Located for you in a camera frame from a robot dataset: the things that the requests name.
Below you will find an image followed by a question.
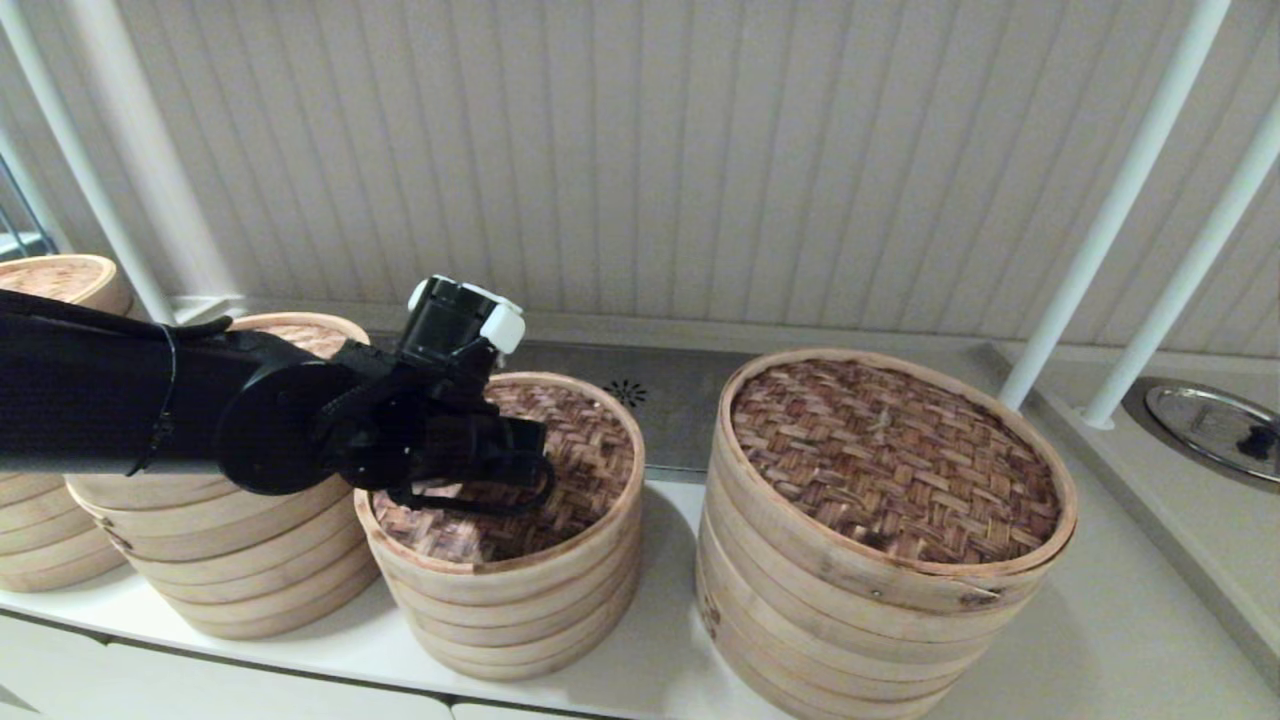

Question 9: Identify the small woven bamboo steamer lid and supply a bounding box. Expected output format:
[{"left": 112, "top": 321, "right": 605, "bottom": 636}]
[{"left": 357, "top": 372, "right": 646, "bottom": 601}]

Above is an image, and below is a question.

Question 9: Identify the small bamboo steamer stack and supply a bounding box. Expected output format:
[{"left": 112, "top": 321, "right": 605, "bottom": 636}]
[{"left": 365, "top": 505, "right": 643, "bottom": 683}]

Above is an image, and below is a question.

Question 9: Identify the large bamboo steamer stack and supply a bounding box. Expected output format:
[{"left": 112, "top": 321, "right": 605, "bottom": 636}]
[{"left": 695, "top": 480, "right": 1041, "bottom": 720}]

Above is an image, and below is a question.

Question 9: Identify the large dark woven steamer lid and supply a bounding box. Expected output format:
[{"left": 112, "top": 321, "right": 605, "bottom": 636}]
[{"left": 712, "top": 348, "right": 1078, "bottom": 613}]

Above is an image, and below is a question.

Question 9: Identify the round metal plate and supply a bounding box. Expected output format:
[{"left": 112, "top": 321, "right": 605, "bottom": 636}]
[{"left": 1143, "top": 385, "right": 1280, "bottom": 483}]

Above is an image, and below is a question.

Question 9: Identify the steel panel with flower holes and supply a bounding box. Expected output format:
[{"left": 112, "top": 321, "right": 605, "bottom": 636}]
[{"left": 372, "top": 333, "right": 753, "bottom": 483}]

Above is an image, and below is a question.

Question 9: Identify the white metal pole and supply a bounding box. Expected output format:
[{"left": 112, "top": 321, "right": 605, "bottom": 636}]
[
  {"left": 0, "top": 125, "right": 76, "bottom": 256},
  {"left": 1078, "top": 95, "right": 1280, "bottom": 433},
  {"left": 0, "top": 0, "right": 179, "bottom": 326},
  {"left": 997, "top": 0, "right": 1231, "bottom": 413}
]

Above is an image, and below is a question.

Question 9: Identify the black cable loop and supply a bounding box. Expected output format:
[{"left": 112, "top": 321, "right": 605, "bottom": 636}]
[{"left": 388, "top": 455, "right": 558, "bottom": 519}]

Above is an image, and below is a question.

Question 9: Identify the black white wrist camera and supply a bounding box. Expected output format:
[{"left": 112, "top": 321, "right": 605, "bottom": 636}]
[{"left": 398, "top": 275, "right": 527, "bottom": 393}]

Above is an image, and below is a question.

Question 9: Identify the thick white post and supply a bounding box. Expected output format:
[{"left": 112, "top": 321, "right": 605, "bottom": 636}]
[{"left": 60, "top": 0, "right": 246, "bottom": 301}]

